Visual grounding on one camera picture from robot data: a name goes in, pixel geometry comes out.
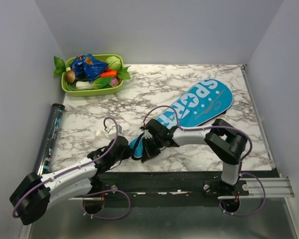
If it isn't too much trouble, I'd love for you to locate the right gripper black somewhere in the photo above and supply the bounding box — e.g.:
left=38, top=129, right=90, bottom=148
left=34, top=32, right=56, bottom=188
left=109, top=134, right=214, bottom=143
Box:
left=141, top=136, right=163, bottom=163

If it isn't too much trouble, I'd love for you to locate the blue racket cover bag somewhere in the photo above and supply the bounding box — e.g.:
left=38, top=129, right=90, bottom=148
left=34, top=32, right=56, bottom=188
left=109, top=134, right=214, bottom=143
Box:
left=130, top=79, right=234, bottom=160

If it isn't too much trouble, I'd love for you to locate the black shuttlecock tube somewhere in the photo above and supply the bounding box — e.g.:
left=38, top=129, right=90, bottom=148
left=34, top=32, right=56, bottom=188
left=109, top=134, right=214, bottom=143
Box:
left=35, top=103, right=65, bottom=175

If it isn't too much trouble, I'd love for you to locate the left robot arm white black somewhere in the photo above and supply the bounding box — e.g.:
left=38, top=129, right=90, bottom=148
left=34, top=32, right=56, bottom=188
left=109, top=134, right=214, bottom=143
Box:
left=9, top=136, right=131, bottom=225

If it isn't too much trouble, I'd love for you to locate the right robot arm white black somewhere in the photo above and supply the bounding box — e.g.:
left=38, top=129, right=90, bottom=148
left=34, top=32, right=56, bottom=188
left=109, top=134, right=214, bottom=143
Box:
left=141, top=119, right=249, bottom=195

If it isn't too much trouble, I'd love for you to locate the green plastic basket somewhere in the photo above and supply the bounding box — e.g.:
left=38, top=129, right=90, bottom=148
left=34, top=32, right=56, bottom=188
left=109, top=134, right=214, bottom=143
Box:
left=61, top=54, right=125, bottom=97

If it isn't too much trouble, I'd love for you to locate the pink onion toy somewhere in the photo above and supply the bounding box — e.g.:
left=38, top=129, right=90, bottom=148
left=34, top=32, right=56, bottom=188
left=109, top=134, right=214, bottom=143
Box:
left=109, top=77, right=120, bottom=87

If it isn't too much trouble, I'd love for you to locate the green leafy vegetable toy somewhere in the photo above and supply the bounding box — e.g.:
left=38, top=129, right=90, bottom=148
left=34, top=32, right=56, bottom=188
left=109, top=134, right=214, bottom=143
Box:
left=90, top=77, right=114, bottom=90

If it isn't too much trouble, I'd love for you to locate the green leaf right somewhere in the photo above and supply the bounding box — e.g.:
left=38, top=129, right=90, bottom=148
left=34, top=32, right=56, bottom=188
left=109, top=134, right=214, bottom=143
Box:
left=117, top=66, right=131, bottom=80

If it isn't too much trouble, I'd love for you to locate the green leaf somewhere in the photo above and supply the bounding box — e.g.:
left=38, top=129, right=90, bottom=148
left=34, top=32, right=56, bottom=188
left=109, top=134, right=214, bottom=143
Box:
left=53, top=56, right=66, bottom=77
left=117, top=66, right=131, bottom=80

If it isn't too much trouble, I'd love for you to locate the orange carrot toy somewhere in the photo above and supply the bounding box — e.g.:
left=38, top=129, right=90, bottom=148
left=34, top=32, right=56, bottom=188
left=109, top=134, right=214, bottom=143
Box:
left=99, top=70, right=118, bottom=78

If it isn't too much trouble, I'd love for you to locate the green cabbage toy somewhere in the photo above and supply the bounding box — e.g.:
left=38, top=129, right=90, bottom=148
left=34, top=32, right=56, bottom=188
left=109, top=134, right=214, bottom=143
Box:
left=106, top=56, right=122, bottom=71

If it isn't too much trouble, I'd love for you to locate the blue snack bag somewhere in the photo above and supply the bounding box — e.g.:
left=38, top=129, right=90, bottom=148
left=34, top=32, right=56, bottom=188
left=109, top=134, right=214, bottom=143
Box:
left=70, top=54, right=108, bottom=83

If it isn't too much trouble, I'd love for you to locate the green leaf left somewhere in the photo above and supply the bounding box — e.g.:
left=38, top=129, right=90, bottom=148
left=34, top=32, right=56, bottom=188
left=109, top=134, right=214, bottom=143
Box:
left=53, top=56, right=66, bottom=77

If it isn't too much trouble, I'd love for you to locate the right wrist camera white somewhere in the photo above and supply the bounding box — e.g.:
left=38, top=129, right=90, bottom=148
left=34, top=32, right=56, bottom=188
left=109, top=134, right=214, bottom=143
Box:
left=144, top=129, right=152, bottom=139

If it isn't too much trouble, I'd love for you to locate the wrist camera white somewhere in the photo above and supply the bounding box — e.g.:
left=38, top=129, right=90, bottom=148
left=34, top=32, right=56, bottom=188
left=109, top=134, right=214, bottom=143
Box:
left=144, top=129, right=152, bottom=139
left=108, top=125, right=122, bottom=140

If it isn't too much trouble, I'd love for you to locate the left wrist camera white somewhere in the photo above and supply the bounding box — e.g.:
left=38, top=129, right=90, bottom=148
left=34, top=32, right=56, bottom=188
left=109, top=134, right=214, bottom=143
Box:
left=108, top=125, right=122, bottom=140

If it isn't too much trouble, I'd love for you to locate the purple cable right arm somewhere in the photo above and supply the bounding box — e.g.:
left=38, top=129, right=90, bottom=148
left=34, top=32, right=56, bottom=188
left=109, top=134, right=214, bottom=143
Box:
left=142, top=105, right=253, bottom=180

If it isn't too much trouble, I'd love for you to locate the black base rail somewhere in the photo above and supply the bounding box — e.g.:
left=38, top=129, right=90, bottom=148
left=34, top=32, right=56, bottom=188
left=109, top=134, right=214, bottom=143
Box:
left=71, top=171, right=294, bottom=212

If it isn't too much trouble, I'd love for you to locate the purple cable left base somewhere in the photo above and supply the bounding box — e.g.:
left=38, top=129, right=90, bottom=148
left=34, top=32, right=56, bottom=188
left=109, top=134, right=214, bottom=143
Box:
left=82, top=187, right=132, bottom=220

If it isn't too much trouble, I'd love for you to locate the purple cable base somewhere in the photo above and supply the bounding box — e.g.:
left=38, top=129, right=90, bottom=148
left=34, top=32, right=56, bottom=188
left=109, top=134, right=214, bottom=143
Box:
left=218, top=172, right=267, bottom=217
left=82, top=187, right=132, bottom=220

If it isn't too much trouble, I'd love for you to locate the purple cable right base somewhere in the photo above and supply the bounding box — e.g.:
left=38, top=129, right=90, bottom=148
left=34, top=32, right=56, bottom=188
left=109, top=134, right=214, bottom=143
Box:
left=218, top=172, right=267, bottom=217

